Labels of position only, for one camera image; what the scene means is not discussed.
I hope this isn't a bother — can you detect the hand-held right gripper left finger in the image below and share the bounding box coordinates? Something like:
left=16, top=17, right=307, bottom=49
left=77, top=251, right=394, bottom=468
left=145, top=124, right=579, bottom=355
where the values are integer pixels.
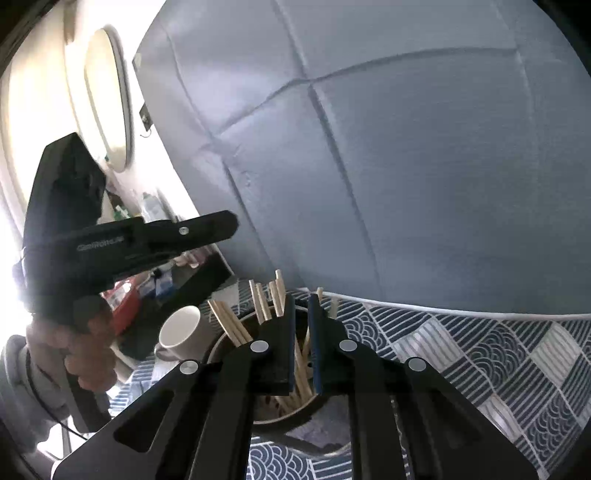
left=51, top=293, right=297, bottom=480

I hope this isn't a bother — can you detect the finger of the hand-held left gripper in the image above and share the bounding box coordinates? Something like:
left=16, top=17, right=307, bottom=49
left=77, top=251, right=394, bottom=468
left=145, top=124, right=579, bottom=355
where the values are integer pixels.
left=143, top=210, right=240, bottom=254

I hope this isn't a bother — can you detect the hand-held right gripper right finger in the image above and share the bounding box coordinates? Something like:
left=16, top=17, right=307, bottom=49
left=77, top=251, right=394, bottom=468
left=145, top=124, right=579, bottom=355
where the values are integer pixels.
left=308, top=293, right=539, bottom=480

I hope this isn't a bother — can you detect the black tumbler cup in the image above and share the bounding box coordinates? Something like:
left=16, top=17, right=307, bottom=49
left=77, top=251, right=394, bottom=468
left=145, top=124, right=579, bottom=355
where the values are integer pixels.
left=205, top=302, right=354, bottom=460

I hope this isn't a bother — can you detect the group of wooden chopsticks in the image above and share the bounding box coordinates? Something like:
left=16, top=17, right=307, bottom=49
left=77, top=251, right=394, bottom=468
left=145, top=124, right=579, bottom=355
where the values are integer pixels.
left=208, top=269, right=340, bottom=402

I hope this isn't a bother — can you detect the person's left forearm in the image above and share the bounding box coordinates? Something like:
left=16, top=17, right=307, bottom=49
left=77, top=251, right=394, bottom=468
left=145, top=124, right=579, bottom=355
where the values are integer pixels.
left=0, top=335, right=70, bottom=444

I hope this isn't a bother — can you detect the person's left hand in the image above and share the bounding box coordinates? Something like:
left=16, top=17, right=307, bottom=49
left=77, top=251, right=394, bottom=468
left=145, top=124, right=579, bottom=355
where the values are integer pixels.
left=25, top=316, right=118, bottom=394

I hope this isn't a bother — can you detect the white ceramic mug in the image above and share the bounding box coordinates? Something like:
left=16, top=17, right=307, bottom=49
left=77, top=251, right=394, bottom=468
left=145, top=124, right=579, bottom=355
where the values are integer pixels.
left=154, top=305, right=215, bottom=363

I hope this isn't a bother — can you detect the red container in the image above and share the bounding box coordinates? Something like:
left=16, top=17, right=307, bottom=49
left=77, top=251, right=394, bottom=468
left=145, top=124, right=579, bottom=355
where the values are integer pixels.
left=108, top=282, right=140, bottom=335

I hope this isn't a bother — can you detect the oval white-framed mirror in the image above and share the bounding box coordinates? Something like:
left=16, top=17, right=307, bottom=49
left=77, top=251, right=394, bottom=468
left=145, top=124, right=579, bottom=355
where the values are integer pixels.
left=65, top=25, right=136, bottom=174

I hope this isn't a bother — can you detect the blue white patterned tablecloth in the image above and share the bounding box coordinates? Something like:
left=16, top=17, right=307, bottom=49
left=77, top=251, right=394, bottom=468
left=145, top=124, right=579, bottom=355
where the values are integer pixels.
left=111, top=277, right=591, bottom=480

